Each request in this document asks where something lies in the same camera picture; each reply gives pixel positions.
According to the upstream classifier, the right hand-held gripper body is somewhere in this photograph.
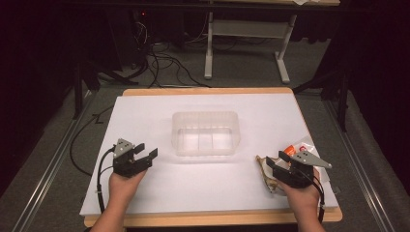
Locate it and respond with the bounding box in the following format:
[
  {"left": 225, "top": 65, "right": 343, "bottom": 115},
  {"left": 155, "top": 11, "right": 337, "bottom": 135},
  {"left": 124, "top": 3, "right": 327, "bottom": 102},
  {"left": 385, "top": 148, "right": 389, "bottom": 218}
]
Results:
[{"left": 273, "top": 151, "right": 333, "bottom": 189}]

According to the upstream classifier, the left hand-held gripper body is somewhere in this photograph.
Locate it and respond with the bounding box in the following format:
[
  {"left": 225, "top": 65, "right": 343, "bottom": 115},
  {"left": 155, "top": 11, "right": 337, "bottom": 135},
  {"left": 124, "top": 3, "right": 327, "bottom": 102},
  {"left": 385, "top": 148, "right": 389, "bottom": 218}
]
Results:
[{"left": 112, "top": 137, "right": 153, "bottom": 179}]

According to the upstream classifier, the person's left hand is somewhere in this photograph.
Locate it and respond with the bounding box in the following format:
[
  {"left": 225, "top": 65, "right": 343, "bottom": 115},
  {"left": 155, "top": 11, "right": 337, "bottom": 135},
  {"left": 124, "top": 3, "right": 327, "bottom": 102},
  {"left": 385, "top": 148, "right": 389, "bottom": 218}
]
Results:
[{"left": 107, "top": 169, "right": 148, "bottom": 211}]

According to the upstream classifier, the person's right hand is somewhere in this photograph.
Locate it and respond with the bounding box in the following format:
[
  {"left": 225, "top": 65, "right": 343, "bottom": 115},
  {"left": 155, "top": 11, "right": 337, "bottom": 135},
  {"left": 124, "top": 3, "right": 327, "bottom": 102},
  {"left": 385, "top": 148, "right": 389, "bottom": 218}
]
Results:
[{"left": 279, "top": 167, "right": 322, "bottom": 218}]

